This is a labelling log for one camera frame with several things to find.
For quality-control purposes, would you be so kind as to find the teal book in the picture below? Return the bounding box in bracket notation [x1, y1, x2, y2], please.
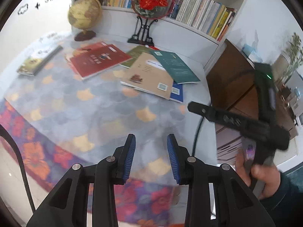
[151, 50, 200, 84]

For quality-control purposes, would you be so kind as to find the tan car cover book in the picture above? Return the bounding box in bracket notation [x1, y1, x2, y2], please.
[121, 52, 173, 100]

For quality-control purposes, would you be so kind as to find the white rabbit hill book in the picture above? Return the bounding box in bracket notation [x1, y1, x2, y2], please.
[17, 44, 63, 76]

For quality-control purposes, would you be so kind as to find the right forearm dark sleeve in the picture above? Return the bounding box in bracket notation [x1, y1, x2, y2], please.
[260, 173, 302, 227]

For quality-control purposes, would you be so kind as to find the row of shelf books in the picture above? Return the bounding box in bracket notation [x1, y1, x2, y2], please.
[74, 0, 237, 42]

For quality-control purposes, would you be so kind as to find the person's right hand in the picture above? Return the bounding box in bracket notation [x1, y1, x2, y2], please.
[235, 149, 281, 199]

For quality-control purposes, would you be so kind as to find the brown wooden cabinet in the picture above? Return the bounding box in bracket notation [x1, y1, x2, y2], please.
[205, 38, 299, 166]

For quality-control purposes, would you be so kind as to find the floral red purple cloth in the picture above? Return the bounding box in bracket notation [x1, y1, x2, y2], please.
[1, 100, 186, 226]

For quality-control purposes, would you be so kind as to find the potted green plant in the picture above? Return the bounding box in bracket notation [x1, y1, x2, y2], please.
[283, 33, 302, 78]

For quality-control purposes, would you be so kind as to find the blue bird back-cover book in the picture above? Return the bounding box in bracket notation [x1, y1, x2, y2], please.
[170, 82, 183, 103]

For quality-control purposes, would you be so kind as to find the dark red nursery rhyme book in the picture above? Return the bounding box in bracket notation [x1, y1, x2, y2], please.
[69, 44, 131, 80]

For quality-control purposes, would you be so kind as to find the olive green book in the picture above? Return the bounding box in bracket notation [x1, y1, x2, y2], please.
[120, 45, 158, 69]

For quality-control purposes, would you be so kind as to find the red portrait cover book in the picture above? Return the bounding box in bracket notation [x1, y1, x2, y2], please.
[65, 41, 112, 65]

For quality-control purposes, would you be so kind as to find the red flower round fan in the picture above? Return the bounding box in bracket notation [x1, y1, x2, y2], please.
[131, 0, 174, 19]

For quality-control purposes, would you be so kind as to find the yellow desk globe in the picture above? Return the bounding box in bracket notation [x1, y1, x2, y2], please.
[68, 0, 102, 42]

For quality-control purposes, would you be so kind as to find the black cable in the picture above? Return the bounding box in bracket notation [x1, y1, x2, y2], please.
[0, 123, 36, 212]

